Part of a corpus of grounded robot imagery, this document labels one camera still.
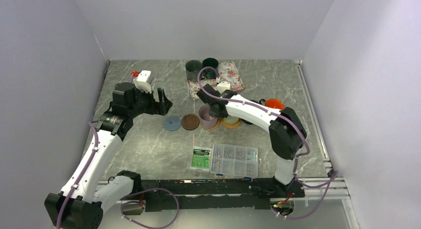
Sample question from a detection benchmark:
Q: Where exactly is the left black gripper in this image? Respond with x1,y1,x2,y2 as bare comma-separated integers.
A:
128,84,172,118

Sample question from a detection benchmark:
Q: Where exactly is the lilac mug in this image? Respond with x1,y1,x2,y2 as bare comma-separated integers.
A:
198,104,218,129

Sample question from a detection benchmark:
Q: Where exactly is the cream mug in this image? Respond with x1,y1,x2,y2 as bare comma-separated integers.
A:
223,116,239,125

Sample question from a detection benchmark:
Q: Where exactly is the blue smiley coaster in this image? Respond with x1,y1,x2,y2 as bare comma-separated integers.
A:
162,116,181,131

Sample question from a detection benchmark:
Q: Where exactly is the dark wood coaster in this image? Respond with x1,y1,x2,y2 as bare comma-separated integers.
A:
181,114,200,131

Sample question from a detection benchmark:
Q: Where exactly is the dark green mug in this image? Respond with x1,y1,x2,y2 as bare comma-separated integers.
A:
201,58,219,79

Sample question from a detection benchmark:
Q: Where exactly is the navy blue mug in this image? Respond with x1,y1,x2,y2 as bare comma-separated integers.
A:
242,99,260,125

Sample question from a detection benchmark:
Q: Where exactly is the grey mug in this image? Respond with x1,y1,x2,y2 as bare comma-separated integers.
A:
185,60,203,82

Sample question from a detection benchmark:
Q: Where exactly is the orange mug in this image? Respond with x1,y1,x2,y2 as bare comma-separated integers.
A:
259,98,284,110

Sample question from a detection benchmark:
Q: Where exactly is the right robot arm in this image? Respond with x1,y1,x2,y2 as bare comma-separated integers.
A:
197,85,310,197

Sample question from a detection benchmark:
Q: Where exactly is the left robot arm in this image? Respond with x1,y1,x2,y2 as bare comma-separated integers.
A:
44,82,173,229

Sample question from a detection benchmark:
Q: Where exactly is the floral tray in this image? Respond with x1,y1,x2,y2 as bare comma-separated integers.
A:
187,61,245,100

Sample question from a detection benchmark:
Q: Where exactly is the green label small box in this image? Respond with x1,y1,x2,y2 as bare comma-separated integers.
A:
190,146,212,172

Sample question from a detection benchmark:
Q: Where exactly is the clear plastic screw organizer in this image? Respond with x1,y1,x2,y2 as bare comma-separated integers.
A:
210,143,259,178

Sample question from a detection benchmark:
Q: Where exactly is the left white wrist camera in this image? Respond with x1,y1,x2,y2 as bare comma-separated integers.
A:
131,70,153,94

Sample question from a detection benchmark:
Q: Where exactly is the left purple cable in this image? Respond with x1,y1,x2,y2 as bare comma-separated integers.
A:
55,121,180,229

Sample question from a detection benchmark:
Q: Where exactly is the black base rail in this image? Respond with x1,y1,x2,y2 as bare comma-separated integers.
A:
122,178,305,212

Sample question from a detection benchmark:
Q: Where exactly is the right side aluminium rail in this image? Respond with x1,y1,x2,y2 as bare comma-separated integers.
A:
293,60,337,179

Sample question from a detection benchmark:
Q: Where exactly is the aluminium frame rail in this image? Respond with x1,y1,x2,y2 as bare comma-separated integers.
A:
96,178,349,219

